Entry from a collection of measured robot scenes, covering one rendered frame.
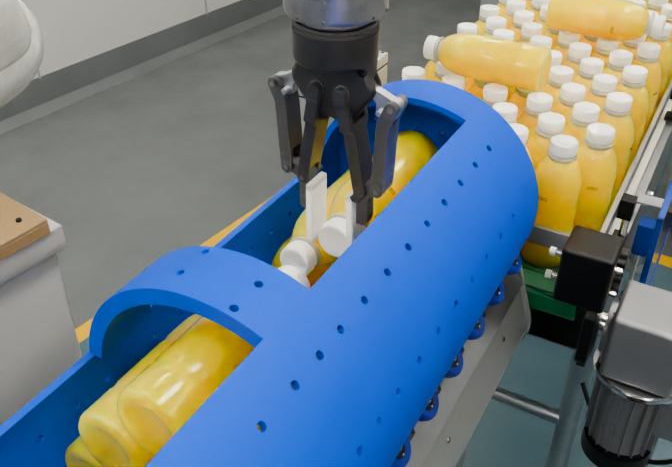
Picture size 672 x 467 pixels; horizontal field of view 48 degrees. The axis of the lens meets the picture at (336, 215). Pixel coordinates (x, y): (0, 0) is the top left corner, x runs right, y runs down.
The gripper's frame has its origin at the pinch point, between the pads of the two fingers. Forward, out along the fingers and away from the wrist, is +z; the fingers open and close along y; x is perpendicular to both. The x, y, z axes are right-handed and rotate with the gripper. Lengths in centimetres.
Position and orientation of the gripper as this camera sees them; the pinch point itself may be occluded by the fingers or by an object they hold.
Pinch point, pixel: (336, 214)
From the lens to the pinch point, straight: 74.7
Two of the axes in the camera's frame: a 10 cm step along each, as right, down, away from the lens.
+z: 0.0, 8.3, 5.5
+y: 8.7, 2.7, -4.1
